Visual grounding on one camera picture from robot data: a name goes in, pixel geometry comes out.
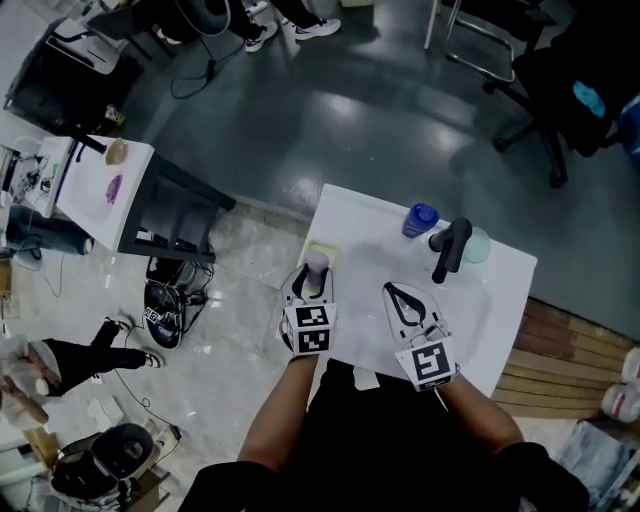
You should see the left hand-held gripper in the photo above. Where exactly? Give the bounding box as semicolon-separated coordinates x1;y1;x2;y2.
278;263;338;358

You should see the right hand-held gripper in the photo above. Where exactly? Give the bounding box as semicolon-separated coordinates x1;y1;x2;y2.
381;282;462;393

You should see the person's right forearm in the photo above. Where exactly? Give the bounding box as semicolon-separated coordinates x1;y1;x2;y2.
438;373;527;457

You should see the person's left forearm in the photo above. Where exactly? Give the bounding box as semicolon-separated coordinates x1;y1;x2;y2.
237;353;320;465

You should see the black sink faucet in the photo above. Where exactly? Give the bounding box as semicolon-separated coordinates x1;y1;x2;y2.
427;216;474;286

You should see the blue plastic bottle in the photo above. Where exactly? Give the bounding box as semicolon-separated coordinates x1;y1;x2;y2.
400;202;442;241

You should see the clear green cup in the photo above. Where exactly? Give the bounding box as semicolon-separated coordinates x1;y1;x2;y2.
459;225;493;266

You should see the person's black clothing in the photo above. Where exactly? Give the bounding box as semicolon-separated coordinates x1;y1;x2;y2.
177;357;592;512

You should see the wooden pallet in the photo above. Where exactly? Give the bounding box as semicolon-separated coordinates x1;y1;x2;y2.
492;297;640;422

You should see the purple cloth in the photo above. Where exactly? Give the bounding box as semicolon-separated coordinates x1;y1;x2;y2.
103;172;124;206

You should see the dark table with white basin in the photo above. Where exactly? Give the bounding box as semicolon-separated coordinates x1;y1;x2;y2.
55;133;237;265

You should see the red and white sneaker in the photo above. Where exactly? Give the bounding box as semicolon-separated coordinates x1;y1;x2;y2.
600;381;640;424
620;346;640;385

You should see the beige bowl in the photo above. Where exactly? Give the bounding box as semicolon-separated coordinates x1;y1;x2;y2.
104;137;129;167

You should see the black and white backpack rig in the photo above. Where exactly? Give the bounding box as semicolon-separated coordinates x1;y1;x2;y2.
48;422;162;507

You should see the small black faucet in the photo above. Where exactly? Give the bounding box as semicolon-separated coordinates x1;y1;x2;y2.
73;134;109;165

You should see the teal object on chair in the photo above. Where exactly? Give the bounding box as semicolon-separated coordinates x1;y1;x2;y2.
571;79;607;120

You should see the black office chair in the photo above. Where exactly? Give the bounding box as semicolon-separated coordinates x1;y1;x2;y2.
480;0;640;190

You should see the black oval hanging rig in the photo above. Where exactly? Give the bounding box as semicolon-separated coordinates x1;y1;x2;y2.
183;0;232;40

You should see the white cluttered desk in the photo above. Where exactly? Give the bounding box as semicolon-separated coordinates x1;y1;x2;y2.
0;133;76;220

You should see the black equipment case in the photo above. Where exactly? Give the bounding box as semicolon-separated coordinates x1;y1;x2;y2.
3;27;145;140

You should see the black backpack rig with cables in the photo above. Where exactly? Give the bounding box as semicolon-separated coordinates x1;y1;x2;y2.
143;254;217;350

